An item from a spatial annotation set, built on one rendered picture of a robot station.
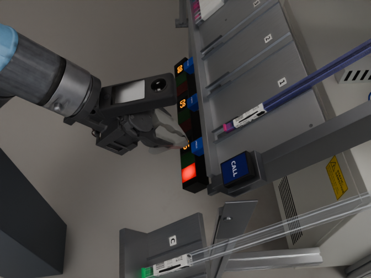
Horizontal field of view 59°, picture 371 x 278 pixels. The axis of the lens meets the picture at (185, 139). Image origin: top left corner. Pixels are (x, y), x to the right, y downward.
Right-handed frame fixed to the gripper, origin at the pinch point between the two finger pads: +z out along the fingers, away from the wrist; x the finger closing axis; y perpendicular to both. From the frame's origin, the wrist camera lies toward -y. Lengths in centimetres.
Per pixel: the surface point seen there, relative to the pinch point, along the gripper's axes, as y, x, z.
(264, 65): -16.4, -8.7, 4.1
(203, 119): -3.3, -3.5, 1.9
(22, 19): 114, -144, -11
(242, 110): -10.3, -2.5, 4.1
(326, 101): -16.8, -17.0, 33.7
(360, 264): 3, 11, 82
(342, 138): -23.5, 10.0, 5.4
